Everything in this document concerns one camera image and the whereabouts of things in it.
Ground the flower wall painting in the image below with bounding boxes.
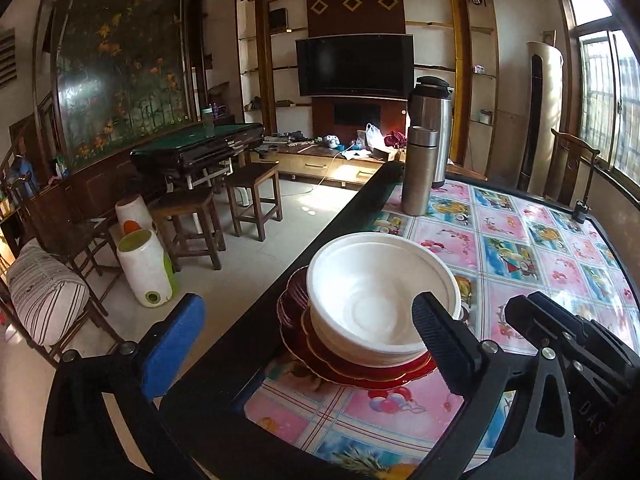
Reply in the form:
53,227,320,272
52,0,193,170

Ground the white orange trash bin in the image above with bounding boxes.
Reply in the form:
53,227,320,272
115,194,155,235

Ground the small black clamp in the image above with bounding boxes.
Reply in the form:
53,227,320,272
572,200,590,224

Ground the far wooden stool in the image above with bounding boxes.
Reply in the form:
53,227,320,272
224,162,283,242

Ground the near wooden stool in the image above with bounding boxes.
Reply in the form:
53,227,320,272
149,186,226,272

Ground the colourful patterned tablecloth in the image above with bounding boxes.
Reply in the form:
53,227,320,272
243,181,639,479

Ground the green mahjong table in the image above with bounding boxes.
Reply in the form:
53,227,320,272
130,122,265,188

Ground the wooden tv cabinet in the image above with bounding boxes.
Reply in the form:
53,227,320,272
250,141,405,188

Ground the wooden stool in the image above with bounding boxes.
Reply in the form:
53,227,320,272
224,162,283,242
149,186,226,272

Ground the cream plastic bowl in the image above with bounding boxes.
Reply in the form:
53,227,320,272
306,232,462,367

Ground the dark wooden chair left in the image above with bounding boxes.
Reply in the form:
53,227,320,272
8,174,122,366

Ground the striped cushion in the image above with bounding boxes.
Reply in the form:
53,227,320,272
6,240,89,347

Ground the large steel kettle jug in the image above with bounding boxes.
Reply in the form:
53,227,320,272
408,76,452,188

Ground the red scalloped plate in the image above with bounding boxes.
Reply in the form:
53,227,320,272
276,266,436,390

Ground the black flat television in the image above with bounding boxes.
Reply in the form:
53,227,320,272
296,34,414,100

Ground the steel thermos flask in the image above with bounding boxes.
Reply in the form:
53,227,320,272
401,126,438,217

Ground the wooden chair by window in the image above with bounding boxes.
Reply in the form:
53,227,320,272
544,129,600,208

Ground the standing air conditioner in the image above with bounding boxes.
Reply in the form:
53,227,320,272
518,41,564,196

